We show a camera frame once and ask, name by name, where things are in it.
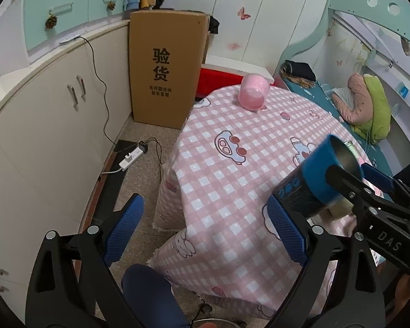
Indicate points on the white power strip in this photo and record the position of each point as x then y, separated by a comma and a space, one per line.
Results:
132, 157

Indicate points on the pink checkered tablecloth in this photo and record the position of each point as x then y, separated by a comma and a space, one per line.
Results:
213, 195

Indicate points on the cream low cabinet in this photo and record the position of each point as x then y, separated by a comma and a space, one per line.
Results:
58, 124

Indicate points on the teal patterned bed mattress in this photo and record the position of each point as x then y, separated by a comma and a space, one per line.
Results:
366, 152

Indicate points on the teal drawer unit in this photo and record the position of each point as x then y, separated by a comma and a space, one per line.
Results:
45, 19

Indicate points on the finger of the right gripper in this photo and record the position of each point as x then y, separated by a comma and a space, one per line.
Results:
377, 178
351, 188

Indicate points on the tall cardboard box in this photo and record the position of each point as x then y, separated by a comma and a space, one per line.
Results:
166, 50

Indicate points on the black blue cool towel can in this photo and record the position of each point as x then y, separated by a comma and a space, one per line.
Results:
305, 189

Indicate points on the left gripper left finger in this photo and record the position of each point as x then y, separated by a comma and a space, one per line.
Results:
71, 284

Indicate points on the pink plastic cup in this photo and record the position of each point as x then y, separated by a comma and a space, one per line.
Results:
253, 92

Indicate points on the teal bunk bed frame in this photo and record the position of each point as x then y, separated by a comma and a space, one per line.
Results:
372, 10

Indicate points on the pale green cup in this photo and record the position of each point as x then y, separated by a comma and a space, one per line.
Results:
339, 208

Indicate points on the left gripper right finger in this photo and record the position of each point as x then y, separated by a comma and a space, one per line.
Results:
355, 298

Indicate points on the dark folded clothes pile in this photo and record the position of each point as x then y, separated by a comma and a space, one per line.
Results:
299, 73

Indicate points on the red storage box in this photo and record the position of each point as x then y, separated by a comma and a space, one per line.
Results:
210, 80

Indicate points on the blue trouser leg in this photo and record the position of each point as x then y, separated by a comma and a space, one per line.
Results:
149, 295

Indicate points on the green pink folded quilt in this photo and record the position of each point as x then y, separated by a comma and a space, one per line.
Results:
363, 105

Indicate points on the white wardrobe doors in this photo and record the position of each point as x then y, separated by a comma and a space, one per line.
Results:
254, 31

